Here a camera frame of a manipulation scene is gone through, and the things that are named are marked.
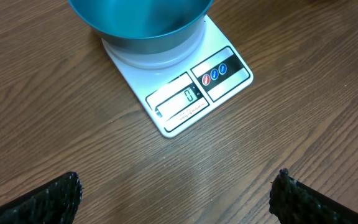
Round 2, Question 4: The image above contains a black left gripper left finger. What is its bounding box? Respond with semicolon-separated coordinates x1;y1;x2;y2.
0;171;83;224

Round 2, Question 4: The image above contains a white digital kitchen scale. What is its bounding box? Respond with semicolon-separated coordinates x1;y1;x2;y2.
103;16;254;138

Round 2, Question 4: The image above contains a blue plastic bowl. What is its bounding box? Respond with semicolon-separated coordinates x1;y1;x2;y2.
68;0;213;54

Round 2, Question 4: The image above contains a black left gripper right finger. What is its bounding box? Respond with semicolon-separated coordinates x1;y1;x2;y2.
269;169;358;224

